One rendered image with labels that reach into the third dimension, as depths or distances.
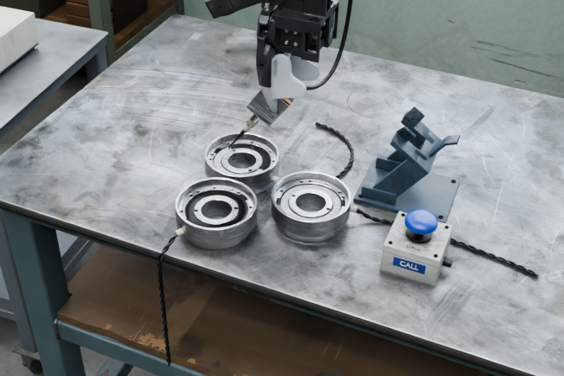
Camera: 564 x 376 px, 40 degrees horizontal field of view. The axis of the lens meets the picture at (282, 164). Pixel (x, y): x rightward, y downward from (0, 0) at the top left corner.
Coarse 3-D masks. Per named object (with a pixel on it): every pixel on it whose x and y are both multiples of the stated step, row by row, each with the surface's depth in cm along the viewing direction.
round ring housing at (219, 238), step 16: (192, 192) 103; (240, 192) 103; (176, 208) 98; (208, 208) 102; (224, 208) 102; (256, 208) 99; (192, 224) 96; (240, 224) 96; (192, 240) 97; (208, 240) 96; (224, 240) 97; (240, 240) 99
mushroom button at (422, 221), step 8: (408, 216) 93; (416, 216) 93; (424, 216) 93; (432, 216) 93; (408, 224) 92; (416, 224) 92; (424, 224) 92; (432, 224) 92; (416, 232) 92; (424, 232) 92
